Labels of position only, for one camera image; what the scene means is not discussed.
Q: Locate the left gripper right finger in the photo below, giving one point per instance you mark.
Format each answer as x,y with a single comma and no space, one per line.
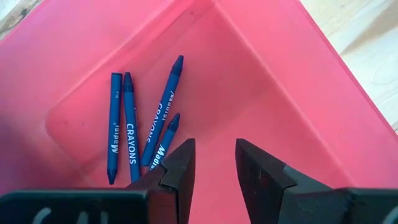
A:
273,196

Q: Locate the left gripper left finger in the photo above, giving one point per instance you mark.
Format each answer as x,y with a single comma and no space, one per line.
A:
174,193

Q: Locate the dark navy marker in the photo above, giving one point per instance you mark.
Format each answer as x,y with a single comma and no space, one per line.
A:
168,137

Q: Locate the blue-grey pen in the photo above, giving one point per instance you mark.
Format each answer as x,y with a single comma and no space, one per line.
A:
131,124

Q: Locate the pink-red plastic bin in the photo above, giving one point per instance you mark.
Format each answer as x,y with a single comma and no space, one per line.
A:
248,93

